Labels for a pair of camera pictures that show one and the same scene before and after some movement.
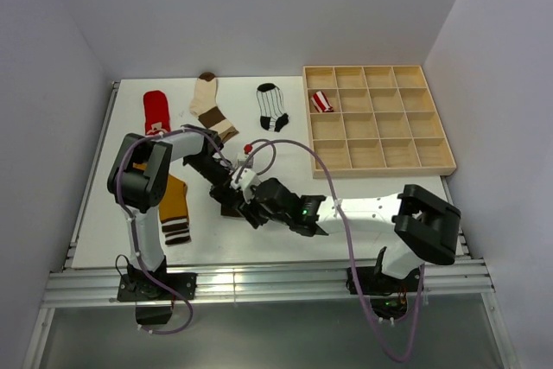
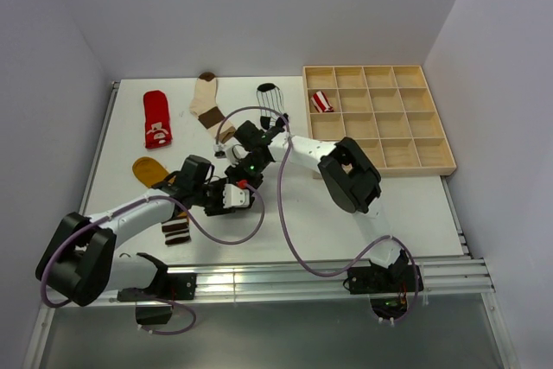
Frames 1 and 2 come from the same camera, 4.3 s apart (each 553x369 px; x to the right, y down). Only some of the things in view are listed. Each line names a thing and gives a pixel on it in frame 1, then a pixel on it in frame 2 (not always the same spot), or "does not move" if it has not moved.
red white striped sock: (320, 102) does not move
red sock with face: (156, 118) does not move
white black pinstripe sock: (270, 99) does not move
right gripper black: (251, 214) → (236, 172)
